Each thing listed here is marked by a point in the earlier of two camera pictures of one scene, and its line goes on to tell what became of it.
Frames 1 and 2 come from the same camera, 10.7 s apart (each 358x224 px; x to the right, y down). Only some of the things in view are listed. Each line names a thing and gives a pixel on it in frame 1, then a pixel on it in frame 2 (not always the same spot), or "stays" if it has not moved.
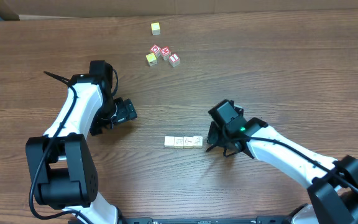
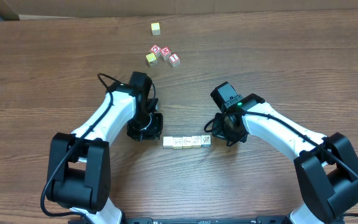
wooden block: (197, 142) stays
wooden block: (188, 142) stays
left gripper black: (129, 110) -> (146, 132)
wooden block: (178, 142) stays
